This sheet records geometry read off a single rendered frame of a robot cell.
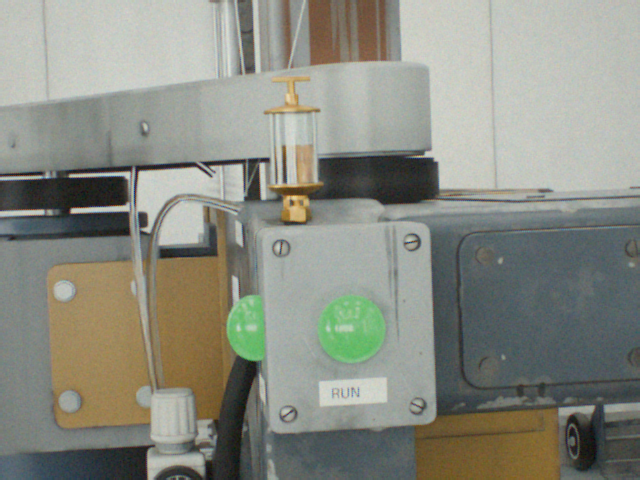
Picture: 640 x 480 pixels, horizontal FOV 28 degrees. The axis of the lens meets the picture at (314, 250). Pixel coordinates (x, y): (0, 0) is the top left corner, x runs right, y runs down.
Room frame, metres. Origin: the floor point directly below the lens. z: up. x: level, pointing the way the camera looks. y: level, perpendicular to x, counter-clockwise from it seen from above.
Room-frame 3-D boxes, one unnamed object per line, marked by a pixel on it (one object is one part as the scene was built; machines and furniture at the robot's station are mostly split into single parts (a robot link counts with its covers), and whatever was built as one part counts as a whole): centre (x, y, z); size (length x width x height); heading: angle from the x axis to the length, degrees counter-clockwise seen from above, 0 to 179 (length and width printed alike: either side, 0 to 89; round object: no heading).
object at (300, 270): (0.59, -0.01, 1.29); 0.08 x 0.05 x 0.09; 97
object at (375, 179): (0.77, -0.03, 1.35); 0.09 x 0.09 x 0.03
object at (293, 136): (0.65, 0.01, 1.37); 0.03 x 0.02 x 0.03; 97
